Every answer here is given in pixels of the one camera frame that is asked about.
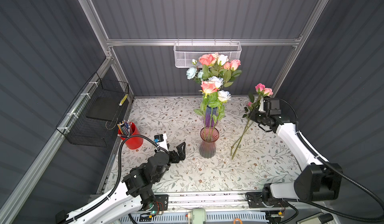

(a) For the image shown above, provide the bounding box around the small pink rose stem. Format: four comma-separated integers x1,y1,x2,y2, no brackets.
231,102,254,159

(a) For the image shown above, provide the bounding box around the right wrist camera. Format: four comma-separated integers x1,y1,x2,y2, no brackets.
259,98,282,116

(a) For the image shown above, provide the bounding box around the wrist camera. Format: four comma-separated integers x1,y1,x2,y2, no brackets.
259,98,282,116
154,133,169,153

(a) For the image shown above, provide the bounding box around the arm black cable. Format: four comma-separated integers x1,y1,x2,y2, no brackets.
278,99,384,224
59,134,169,224

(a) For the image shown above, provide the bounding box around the white wire mesh basket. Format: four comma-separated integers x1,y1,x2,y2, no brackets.
173,41,242,68

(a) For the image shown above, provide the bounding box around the yellow marker in black basket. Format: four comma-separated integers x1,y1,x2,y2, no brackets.
119,94,128,106

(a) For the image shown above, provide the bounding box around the white blue rose stem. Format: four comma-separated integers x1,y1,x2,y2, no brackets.
208,76,224,89

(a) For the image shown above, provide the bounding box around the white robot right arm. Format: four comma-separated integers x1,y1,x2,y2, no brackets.
250,111,342,207

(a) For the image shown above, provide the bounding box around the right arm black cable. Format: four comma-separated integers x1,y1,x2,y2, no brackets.
278,99,384,224

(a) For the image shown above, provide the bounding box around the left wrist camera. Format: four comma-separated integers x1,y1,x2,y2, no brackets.
154,133,169,153

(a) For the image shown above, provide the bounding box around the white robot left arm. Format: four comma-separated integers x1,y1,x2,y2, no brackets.
56,142,186,224

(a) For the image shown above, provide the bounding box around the floral table mat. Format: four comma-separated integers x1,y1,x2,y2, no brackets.
103,96,310,194

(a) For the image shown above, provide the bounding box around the red pencil cup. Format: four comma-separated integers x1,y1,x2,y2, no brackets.
117,121,143,150

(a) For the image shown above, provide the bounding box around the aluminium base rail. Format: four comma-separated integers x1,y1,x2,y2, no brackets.
86,189,331,213

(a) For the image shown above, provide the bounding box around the black wire mesh basket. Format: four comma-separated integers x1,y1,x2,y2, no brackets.
57,74,130,147

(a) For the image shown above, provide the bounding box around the light blue peony flower stem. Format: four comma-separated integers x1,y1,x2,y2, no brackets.
186,59,204,84

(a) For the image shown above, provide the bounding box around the purple blue glass vase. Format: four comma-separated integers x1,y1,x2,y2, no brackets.
204,105,219,128

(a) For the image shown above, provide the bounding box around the pink coral rose stem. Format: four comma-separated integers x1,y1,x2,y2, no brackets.
221,59,242,87

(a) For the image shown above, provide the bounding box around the cream pink rose stem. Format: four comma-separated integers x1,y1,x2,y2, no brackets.
217,54,229,72

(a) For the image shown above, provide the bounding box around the pink peony flower stem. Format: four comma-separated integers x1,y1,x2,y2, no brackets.
199,53,219,80

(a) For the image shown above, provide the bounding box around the pale pink rose stem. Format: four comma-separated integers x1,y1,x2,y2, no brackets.
230,83,274,160

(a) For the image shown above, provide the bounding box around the pink grey glass vase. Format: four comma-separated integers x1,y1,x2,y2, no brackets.
199,126,220,159

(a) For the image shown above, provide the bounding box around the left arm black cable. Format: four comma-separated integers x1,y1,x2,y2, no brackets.
59,134,169,224

